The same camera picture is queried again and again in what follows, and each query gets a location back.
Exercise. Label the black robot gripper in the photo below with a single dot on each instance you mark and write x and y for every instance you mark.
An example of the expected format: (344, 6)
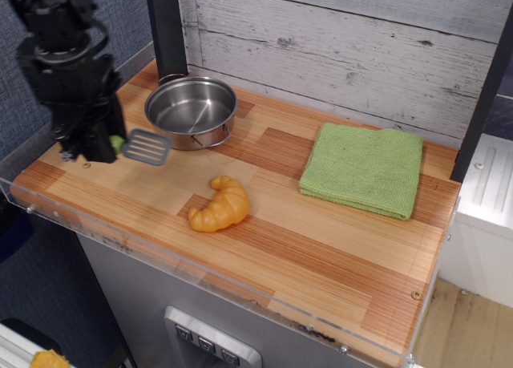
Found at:
(64, 62)

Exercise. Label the green toy spatula grey blade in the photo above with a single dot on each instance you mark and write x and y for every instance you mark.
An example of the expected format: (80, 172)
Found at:
(143, 146)

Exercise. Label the orange plastic toy croissant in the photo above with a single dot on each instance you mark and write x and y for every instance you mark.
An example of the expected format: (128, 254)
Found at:
(229, 206)

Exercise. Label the clear acrylic table guard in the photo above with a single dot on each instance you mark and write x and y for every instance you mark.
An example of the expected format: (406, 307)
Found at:
(361, 271)

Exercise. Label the stainless steel pot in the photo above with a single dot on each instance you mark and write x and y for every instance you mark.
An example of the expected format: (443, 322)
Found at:
(194, 112)

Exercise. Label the grey toy fridge cabinet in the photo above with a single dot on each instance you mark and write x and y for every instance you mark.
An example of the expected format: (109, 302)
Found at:
(139, 286)

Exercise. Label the silver dispenser button panel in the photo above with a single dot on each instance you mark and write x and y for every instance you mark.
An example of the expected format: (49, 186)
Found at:
(197, 344)

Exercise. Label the folded green cloth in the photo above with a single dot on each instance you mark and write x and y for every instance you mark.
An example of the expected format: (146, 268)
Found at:
(374, 170)

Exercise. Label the white ribbed box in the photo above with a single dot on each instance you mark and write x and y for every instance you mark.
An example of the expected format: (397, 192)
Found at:
(477, 256)

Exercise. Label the black left vertical post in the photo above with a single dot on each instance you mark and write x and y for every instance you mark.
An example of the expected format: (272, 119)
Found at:
(168, 38)

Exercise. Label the black vertical post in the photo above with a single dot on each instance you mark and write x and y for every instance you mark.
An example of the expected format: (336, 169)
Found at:
(485, 102)
(168, 38)

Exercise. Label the yellow object with black strap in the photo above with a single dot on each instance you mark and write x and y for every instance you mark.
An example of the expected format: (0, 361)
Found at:
(49, 359)

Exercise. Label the black right vertical post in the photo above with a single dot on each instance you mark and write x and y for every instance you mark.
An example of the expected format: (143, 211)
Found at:
(485, 102)

